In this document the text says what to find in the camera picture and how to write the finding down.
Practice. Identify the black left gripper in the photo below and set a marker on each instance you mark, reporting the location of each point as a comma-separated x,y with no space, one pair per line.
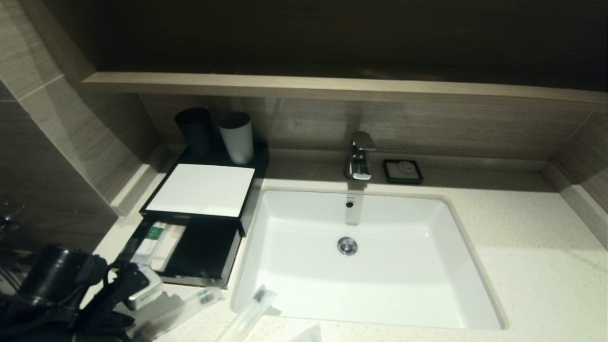
118,285

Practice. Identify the long clear toothbrush packet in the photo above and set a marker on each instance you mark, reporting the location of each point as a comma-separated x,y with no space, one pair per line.
190,304

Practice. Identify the black pull-out drawer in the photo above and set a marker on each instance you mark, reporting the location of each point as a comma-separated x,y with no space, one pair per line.
204,251

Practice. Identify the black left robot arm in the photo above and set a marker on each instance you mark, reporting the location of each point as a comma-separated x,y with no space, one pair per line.
54,273

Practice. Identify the black glossy storage box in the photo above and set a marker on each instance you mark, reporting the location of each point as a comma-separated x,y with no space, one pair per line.
254,190

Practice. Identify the drawer packet with green label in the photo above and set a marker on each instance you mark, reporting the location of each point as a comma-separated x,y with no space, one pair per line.
153,235

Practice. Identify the dark bathtub tap fixture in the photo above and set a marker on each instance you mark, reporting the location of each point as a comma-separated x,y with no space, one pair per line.
8,223

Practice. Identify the long packet with green label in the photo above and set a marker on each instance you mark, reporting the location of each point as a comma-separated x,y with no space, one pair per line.
247,313

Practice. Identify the black cup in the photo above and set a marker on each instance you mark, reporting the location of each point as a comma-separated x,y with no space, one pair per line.
194,133

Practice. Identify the white cup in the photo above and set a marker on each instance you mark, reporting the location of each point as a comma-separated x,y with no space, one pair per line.
236,140

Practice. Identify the chrome sink drain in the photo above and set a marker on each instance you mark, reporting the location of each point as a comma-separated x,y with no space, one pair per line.
347,245

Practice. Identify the white ceramic sink basin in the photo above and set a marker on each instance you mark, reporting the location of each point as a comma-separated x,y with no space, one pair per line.
380,275

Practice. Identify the chrome faucet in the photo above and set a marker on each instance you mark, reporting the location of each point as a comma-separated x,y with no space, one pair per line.
359,159

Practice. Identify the black square soap dish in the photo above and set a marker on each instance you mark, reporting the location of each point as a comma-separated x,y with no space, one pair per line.
389,178

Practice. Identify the small round soap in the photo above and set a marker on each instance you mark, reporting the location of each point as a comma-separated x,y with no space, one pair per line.
406,167

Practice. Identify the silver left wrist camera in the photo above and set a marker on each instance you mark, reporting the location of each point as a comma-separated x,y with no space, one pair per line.
146,287

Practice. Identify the wooden wall shelf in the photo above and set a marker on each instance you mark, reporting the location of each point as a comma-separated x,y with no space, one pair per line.
332,88

